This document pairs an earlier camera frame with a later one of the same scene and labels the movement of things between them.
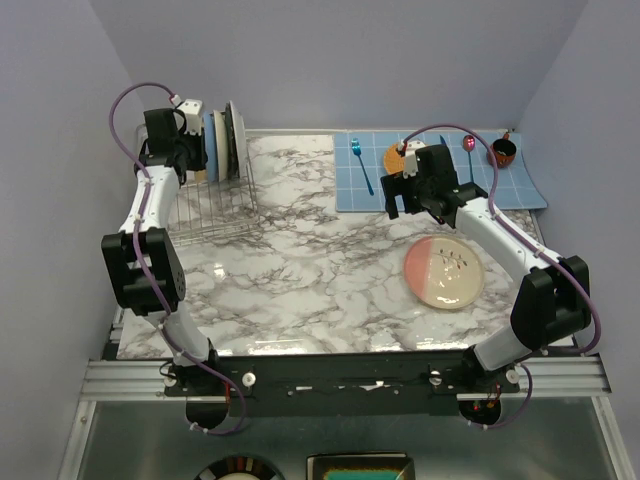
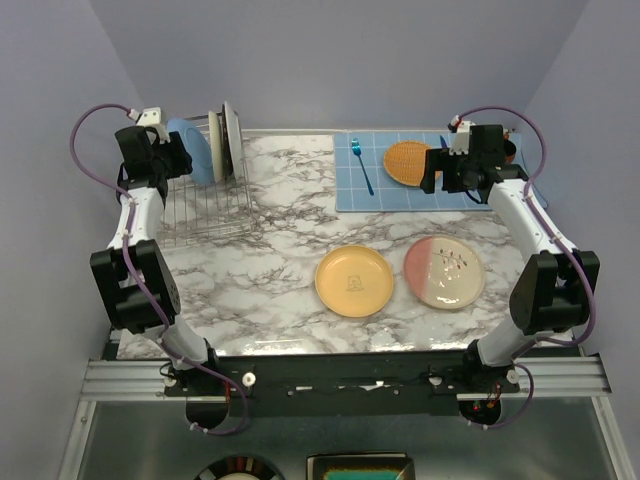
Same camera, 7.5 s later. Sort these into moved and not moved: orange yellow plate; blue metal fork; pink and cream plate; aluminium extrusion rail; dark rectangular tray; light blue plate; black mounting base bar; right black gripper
Moved: orange yellow plate; light blue plate; right black gripper
Not moved: black mounting base bar; blue metal fork; pink and cream plate; aluminium extrusion rail; dark rectangular tray
